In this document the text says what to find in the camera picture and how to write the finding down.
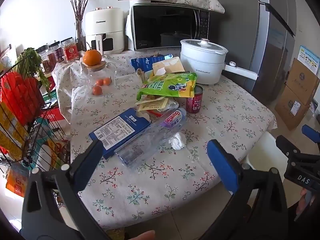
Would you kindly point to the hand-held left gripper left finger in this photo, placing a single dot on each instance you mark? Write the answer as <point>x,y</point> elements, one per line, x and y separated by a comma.
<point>87,158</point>

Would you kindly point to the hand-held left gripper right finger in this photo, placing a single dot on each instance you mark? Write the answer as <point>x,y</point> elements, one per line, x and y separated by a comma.
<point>221,162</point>

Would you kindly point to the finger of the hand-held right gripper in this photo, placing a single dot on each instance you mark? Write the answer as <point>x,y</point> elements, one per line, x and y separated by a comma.
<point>287,145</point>
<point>310,132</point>

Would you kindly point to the white plastic chair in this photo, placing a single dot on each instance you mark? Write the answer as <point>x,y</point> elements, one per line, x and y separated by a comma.
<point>262,150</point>

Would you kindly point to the blue box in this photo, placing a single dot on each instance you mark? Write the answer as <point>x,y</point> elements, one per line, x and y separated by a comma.
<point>117,130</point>

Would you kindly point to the white tissue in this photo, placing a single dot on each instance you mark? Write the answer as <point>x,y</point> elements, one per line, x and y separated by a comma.
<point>177,141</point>

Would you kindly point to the clear plastic bottle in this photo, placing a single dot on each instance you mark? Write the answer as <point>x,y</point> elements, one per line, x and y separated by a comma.
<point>150,140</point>

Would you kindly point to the red drink can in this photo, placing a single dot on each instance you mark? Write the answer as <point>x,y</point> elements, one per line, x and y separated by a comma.
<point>193,102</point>

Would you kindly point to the clear plastic wrap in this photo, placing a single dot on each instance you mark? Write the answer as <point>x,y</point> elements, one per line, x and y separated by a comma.
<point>172,104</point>

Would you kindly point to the green snack bag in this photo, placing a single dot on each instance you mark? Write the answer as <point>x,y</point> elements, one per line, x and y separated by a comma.
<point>170,86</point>

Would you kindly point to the person's right hand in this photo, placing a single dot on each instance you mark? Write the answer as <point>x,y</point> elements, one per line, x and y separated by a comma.
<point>303,202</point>

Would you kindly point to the person's left hand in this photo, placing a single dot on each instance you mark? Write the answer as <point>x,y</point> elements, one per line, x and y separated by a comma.
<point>142,235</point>

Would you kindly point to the cardboard box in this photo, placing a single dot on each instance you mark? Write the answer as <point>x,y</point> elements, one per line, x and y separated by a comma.
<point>290,110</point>
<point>302,80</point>

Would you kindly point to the white orange packet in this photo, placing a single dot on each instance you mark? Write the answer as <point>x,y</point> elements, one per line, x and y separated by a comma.
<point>52,150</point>

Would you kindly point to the red box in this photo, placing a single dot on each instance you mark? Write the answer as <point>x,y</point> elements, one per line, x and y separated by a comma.
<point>51,116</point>

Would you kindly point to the small orange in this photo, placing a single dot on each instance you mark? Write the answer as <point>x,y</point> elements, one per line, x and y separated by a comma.
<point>100,82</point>
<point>97,90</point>
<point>107,80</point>

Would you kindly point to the orange box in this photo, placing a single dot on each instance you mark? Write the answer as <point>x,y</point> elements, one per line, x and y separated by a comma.
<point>16,182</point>

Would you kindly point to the red white plastic bag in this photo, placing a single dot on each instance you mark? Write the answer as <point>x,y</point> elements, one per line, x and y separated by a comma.
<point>157,112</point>

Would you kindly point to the yellow orange packets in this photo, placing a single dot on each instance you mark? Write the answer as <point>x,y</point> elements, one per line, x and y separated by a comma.
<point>10,130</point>

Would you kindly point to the yellow flat packet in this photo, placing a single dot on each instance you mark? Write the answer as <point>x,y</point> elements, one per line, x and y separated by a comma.
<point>152,103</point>

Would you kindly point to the glass pitcher with wooden lid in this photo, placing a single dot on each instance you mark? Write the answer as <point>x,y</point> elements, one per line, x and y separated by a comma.
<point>100,73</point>

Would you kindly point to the red package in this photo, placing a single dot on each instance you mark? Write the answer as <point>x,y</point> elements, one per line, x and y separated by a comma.
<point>20,95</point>

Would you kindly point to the white electric pot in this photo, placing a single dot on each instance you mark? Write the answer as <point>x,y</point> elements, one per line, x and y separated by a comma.
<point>200,65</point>

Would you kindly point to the small cereal packet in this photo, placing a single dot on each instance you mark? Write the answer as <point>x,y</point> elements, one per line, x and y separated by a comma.
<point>139,73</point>

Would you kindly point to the large orange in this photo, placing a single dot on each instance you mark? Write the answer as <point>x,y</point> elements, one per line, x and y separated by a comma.
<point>92,57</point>

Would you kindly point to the dark lid glass jar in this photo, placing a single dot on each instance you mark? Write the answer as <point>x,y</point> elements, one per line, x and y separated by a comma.
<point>56,53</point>
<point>46,61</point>

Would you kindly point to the red label glass jar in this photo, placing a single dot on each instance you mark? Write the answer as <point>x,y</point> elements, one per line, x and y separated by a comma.
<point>70,52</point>

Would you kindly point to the brown paper bag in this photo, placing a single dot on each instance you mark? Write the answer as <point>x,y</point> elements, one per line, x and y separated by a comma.
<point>172,66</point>

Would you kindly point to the blue carton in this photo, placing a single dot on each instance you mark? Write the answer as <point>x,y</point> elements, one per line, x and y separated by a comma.
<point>140,63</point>

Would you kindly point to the green leafy vegetable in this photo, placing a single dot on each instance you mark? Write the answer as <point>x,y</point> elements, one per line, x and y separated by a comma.
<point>30,60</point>

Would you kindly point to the glass vase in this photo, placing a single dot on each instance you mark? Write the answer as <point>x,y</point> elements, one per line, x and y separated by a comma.
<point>80,37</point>

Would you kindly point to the grey refrigerator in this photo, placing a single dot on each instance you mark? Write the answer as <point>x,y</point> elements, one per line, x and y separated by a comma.
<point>237,17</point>

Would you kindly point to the white air fryer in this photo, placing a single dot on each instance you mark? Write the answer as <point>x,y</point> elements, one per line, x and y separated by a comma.
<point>107,22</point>

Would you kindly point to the black white microwave oven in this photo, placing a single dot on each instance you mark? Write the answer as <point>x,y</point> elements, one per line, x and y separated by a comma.
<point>162,27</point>

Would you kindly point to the bare branches bunch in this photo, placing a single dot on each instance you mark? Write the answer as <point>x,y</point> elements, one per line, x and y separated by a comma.
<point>79,5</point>

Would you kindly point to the blue wall notice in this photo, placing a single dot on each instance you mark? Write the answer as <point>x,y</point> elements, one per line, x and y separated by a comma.
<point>308,57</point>

